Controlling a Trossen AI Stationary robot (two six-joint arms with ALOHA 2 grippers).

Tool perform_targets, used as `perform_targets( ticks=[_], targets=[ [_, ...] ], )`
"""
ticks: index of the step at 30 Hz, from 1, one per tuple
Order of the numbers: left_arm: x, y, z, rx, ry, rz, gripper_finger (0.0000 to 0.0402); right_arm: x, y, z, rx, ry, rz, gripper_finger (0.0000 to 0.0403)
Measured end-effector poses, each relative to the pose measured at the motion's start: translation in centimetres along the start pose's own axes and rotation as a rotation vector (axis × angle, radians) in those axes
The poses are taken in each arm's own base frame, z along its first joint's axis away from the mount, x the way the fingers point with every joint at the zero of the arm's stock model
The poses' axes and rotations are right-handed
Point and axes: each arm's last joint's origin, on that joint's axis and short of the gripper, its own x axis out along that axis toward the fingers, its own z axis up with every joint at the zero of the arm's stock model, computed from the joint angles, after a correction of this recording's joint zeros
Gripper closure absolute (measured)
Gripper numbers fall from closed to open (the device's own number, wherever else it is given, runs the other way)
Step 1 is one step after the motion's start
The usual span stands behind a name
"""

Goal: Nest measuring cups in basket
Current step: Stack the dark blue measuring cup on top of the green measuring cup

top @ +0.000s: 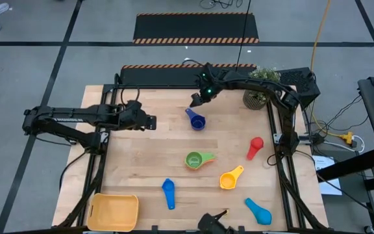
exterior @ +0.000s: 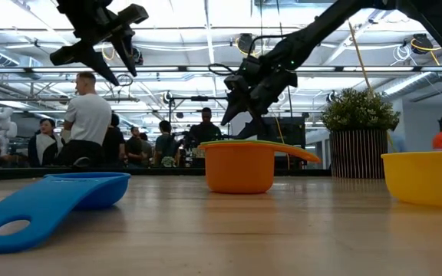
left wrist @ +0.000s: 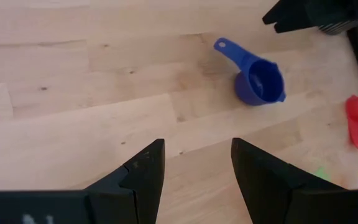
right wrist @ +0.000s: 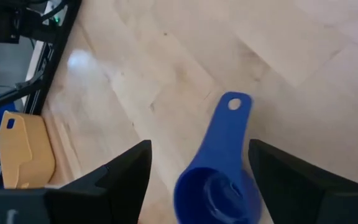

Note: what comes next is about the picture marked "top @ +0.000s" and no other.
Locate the white paper sheet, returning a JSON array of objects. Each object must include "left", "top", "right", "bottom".
[{"left": 312, "top": 155, "right": 343, "bottom": 196}]

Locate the light blue measuring cup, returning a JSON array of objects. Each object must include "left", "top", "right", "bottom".
[{"left": 244, "top": 197, "right": 273, "bottom": 226}]

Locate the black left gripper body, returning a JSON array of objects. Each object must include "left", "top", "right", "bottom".
[{"left": 117, "top": 99, "right": 149, "bottom": 131}]

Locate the black floor cable bundle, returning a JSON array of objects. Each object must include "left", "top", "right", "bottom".
[{"left": 199, "top": 0, "right": 243, "bottom": 10}]

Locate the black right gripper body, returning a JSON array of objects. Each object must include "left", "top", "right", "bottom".
[{"left": 195, "top": 62, "right": 223, "bottom": 100}]

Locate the yellow plastic basket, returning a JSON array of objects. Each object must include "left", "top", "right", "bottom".
[{"left": 86, "top": 193, "right": 140, "bottom": 233}]

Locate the yellow measuring cup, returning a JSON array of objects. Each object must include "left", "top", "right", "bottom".
[{"left": 219, "top": 164, "right": 245, "bottom": 190}]

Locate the black clamp-shaped object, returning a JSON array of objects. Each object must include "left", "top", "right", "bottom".
[{"left": 197, "top": 209, "right": 236, "bottom": 234}]

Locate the potted plant in striped pot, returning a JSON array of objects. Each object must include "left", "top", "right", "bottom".
[{"left": 242, "top": 66, "right": 282, "bottom": 111}]

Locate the red measuring cup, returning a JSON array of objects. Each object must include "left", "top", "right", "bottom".
[{"left": 245, "top": 136, "right": 265, "bottom": 162}]

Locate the yellow power plug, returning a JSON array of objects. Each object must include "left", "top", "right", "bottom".
[{"left": 338, "top": 131, "right": 355, "bottom": 146}]

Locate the black computer case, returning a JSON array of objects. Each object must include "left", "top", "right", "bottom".
[{"left": 276, "top": 67, "right": 321, "bottom": 110}]

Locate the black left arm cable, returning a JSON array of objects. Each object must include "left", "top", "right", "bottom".
[{"left": 120, "top": 86, "right": 141, "bottom": 107}]

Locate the large black hazard-striped floor mat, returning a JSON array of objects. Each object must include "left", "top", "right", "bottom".
[{"left": 132, "top": 12, "right": 260, "bottom": 45}]

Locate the indigo measuring cup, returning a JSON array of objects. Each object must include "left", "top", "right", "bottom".
[{"left": 184, "top": 107, "right": 206, "bottom": 131}]

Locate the yellow hanging cable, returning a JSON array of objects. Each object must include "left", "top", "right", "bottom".
[{"left": 308, "top": 0, "right": 352, "bottom": 140}]

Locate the black hanging cable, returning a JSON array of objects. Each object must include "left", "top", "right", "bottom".
[{"left": 232, "top": 0, "right": 252, "bottom": 74}]

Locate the orange measuring cup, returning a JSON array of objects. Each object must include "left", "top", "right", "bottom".
[{"left": 184, "top": 152, "right": 216, "bottom": 171}]

